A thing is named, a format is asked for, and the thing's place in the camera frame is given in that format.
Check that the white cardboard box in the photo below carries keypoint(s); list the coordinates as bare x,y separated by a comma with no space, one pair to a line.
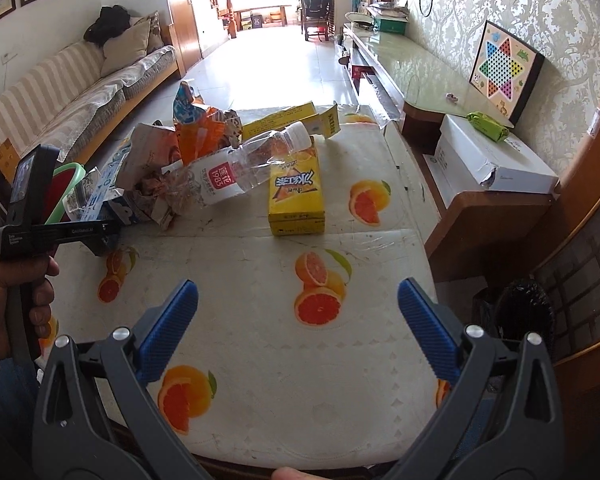
466,160

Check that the green box on cabinet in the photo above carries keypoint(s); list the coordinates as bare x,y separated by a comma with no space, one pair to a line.
397,26

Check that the black clothes pile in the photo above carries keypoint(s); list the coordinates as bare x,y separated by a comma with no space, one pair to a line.
113,21

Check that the right hand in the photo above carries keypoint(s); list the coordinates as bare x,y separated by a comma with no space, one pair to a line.
288,473

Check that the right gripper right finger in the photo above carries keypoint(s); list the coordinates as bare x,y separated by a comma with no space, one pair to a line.
502,418

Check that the blue white milk carton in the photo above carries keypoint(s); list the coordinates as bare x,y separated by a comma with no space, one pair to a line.
107,197

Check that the left hand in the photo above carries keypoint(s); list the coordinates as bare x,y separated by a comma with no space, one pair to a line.
34,271

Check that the clear plastic water bottle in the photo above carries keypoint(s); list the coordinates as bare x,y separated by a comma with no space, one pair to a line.
234,171

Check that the yellow drink carton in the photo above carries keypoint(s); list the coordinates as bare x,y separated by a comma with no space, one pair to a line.
295,195

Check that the wooden chair with clothes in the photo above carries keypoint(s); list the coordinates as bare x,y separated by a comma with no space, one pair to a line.
317,19

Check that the green folded pouch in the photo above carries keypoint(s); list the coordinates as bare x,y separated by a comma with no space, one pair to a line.
488,126

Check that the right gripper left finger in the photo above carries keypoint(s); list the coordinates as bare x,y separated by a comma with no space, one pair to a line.
72,435

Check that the striped covered wooden sofa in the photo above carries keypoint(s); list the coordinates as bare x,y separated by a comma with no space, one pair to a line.
63,101

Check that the beige cushion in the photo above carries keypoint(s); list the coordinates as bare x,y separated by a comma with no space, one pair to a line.
125,49

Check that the chinese checkers board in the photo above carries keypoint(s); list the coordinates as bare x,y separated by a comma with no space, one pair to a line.
505,70

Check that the long tv cabinet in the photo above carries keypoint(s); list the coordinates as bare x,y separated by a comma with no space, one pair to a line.
419,83

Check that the orange print tablecloth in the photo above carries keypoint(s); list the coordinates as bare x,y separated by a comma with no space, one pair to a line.
306,353

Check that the pink brown paper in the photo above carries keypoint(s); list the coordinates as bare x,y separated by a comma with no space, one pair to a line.
165,197

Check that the orange blue snack bag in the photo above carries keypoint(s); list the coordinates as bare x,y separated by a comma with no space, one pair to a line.
202,129

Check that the long yellow box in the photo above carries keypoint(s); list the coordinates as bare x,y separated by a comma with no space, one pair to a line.
324,124

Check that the red bin green rim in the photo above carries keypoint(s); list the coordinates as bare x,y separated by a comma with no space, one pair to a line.
65,179

